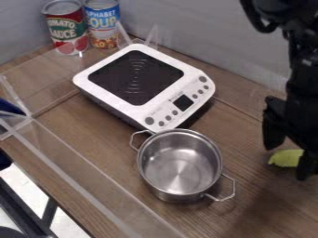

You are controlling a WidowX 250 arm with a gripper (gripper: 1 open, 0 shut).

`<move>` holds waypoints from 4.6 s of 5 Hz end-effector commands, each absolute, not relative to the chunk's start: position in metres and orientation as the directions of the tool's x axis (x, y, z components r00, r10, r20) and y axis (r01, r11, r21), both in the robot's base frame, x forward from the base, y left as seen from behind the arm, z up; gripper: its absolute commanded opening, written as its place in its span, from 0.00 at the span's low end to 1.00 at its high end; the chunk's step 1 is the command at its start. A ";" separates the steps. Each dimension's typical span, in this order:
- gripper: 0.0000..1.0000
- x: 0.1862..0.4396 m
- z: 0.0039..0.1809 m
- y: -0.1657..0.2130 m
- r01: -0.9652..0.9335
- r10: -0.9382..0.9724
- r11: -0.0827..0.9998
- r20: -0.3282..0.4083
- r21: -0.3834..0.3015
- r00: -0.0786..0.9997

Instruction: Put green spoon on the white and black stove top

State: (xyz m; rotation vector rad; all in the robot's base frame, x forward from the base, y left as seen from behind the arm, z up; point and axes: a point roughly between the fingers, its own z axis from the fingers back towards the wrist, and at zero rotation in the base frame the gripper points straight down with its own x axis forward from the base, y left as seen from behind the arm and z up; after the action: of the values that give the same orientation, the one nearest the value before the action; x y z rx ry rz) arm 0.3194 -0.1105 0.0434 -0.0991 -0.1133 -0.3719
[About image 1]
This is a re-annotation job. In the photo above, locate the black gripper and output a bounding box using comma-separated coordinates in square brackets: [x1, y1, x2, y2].
[260, 77, 318, 182]

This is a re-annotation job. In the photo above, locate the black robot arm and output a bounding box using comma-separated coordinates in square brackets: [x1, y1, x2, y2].
[239, 0, 318, 180]

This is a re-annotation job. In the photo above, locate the white and black stove top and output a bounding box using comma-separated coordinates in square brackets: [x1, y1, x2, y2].
[72, 44, 216, 132]

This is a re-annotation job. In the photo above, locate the stainless steel pot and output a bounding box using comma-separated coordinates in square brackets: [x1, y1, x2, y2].
[129, 128, 236, 204]

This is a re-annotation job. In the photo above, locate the clear acrylic barrier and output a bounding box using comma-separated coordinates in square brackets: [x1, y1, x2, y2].
[0, 73, 185, 238]

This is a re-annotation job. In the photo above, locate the alphabet soup can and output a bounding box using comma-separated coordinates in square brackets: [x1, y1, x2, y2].
[82, 0, 120, 49]

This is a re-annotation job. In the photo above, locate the tomato sauce can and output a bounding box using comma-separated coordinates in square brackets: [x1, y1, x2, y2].
[41, 0, 89, 56]

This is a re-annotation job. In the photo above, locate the dark blue object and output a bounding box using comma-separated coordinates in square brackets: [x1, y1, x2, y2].
[0, 98, 25, 115]

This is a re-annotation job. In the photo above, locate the black metal table frame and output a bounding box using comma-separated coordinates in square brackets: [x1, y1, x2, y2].
[0, 178, 58, 238]

